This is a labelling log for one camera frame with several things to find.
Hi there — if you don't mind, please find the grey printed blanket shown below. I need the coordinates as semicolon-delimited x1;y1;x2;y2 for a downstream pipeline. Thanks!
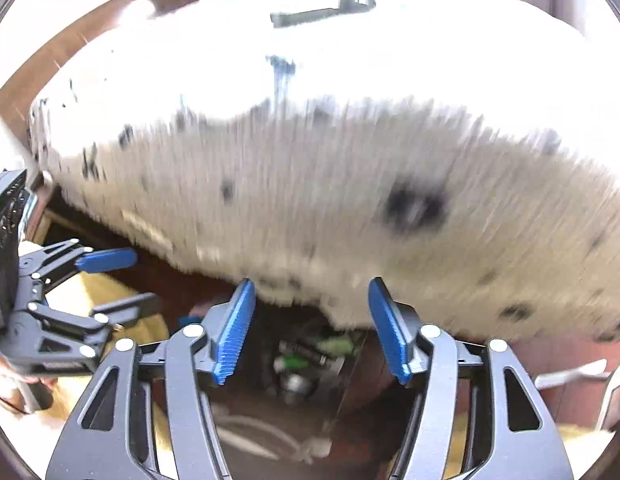
27;0;620;343

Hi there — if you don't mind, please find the black flat device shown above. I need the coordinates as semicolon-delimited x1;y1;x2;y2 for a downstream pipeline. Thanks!
269;0;377;29

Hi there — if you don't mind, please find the yellow fluffy rug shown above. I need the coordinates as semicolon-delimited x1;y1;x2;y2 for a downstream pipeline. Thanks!
50;267;171;461

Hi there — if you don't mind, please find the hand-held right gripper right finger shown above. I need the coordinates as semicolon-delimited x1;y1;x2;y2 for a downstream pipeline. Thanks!
367;276;577;480

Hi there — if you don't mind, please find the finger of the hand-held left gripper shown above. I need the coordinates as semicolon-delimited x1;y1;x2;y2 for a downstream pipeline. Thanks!
10;292;163;376
17;238;139;307

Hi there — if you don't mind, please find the dark wooden headboard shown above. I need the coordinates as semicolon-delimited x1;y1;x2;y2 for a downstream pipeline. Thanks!
0;0;201;161

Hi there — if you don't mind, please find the white plastic object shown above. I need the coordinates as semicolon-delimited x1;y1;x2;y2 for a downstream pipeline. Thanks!
534;359;620;432

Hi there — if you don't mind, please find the green white packet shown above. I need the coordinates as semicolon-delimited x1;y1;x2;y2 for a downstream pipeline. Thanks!
316;336;355;356

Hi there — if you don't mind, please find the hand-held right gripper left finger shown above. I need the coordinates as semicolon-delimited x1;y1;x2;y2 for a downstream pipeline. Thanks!
44;278;257;480

